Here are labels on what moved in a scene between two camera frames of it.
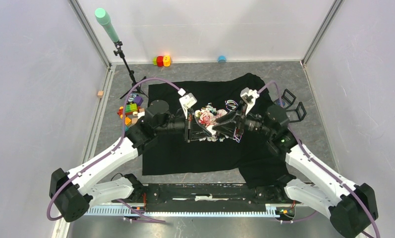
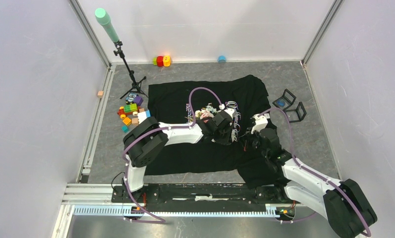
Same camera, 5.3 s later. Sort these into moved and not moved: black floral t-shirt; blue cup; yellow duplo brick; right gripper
Moved: right gripper
Not moved: black floral t-shirt; blue cup; yellow duplo brick
